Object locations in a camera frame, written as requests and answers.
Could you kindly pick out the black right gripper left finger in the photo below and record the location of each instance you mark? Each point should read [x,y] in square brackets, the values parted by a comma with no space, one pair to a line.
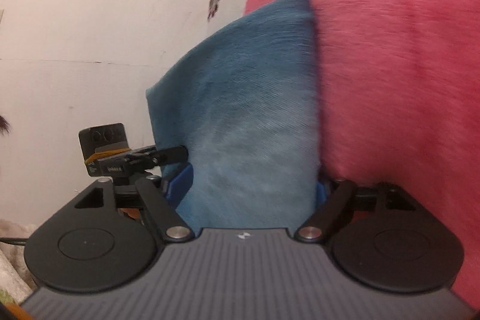
[166,222]

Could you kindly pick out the pink floral fleece blanket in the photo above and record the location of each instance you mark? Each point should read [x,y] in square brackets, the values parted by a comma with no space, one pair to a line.
[399,100]

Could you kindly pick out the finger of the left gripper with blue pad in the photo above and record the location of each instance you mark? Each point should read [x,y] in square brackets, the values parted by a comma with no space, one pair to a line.
[177,183]

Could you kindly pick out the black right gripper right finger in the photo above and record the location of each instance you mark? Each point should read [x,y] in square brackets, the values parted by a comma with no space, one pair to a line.
[331,216]

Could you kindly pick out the light blue denim jeans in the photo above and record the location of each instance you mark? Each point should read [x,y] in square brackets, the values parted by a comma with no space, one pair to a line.
[244,104]

